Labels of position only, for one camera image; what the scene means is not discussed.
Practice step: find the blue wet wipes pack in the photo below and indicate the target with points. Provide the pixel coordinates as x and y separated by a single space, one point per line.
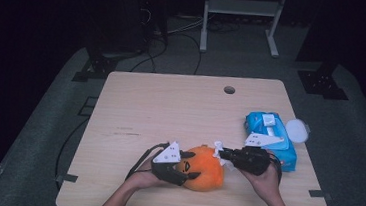
288 155

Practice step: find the white round lid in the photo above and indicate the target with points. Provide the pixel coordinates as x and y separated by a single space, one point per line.
297 131

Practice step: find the white wet wipe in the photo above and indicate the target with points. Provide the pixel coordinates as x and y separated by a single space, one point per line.
218 146

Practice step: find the person's right hand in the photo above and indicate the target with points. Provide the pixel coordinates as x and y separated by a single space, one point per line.
269 186

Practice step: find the white metal stand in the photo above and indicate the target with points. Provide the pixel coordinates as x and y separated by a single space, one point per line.
241 6

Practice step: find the orange plush toy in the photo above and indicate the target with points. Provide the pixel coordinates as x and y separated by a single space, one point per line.
207 168

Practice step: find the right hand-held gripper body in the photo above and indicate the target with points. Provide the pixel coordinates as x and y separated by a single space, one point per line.
251 160

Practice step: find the black stand base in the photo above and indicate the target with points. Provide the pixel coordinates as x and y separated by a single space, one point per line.
100 67
323 85

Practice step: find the person's left hand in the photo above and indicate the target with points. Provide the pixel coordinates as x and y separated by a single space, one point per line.
144 178

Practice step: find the grey tape strip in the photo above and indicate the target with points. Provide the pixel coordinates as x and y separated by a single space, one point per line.
67 177
318 193

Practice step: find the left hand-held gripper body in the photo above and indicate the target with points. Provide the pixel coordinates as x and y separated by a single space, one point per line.
168 155

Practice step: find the dark equipment stand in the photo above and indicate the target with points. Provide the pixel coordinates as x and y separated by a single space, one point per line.
121 17

